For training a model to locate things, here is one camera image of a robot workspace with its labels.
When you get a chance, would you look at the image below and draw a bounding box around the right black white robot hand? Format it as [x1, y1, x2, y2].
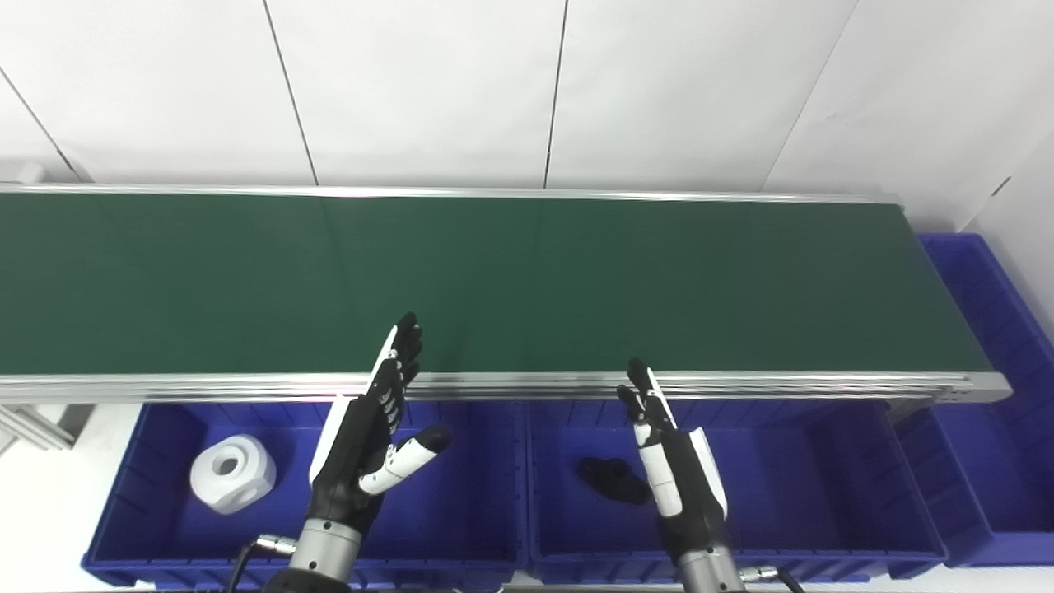
[617, 357, 730, 563]

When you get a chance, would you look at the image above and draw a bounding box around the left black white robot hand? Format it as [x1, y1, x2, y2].
[308, 311, 453, 538]

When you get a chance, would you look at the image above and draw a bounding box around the white round plastic part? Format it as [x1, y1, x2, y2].
[189, 433, 278, 516]

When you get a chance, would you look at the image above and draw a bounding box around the black flat plastic part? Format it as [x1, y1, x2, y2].
[576, 456, 654, 506]

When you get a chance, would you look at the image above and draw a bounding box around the blue plastic bin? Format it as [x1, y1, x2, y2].
[80, 401, 529, 591]
[893, 233, 1054, 568]
[525, 400, 949, 585]

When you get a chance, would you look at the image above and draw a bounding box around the green conveyor belt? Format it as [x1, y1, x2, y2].
[0, 183, 1013, 405]
[0, 192, 994, 376]

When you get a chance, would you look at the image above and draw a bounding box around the aluminium conveyor support leg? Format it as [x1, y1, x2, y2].
[0, 403, 77, 453]

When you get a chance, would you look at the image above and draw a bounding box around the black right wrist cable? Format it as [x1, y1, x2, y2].
[738, 564, 809, 593]

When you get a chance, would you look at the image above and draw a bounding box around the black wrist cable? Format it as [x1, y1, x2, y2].
[226, 534, 298, 593]
[738, 564, 809, 593]

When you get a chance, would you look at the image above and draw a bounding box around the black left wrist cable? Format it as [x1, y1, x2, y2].
[226, 534, 298, 593]

